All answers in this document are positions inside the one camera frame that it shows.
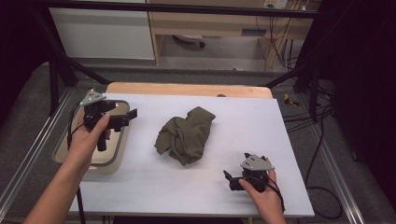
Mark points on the person's right hand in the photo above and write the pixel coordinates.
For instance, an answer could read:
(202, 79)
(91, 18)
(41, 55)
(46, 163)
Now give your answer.
(264, 199)

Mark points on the white board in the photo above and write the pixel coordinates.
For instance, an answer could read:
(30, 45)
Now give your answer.
(218, 186)

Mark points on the aluminium rail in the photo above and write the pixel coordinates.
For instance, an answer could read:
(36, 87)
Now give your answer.
(337, 174)
(37, 143)

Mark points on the white power strip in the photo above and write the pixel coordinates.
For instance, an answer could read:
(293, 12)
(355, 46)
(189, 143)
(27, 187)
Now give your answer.
(275, 3)

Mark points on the beige basket with grey rim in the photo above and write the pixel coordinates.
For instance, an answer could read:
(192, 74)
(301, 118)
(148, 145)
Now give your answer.
(113, 152)

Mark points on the black horizontal frame bar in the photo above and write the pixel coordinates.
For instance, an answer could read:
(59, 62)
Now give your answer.
(186, 8)

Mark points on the office chair base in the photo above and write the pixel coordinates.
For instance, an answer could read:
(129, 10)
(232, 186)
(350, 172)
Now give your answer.
(190, 39)

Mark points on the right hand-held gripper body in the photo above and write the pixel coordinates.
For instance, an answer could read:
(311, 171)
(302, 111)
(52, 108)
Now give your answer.
(253, 174)

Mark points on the olive green cloth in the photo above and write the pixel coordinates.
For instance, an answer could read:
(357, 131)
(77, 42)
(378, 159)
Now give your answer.
(186, 137)

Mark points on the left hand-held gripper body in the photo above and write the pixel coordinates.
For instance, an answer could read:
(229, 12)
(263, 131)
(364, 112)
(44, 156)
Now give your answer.
(93, 113)

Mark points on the white cabinet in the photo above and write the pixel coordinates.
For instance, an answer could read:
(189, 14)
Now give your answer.
(99, 31)

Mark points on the wooden table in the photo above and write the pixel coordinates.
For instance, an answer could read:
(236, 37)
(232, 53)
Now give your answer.
(186, 89)

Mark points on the person's left hand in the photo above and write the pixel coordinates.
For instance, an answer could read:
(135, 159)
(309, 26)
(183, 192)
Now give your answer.
(84, 144)

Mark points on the light wooden desk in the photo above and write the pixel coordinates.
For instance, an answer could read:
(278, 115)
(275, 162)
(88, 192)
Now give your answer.
(218, 23)

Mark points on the black metal stand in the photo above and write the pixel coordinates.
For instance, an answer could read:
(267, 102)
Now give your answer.
(62, 67)
(306, 77)

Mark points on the black curtain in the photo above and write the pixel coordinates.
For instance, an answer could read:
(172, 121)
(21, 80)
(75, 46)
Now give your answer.
(17, 56)
(364, 77)

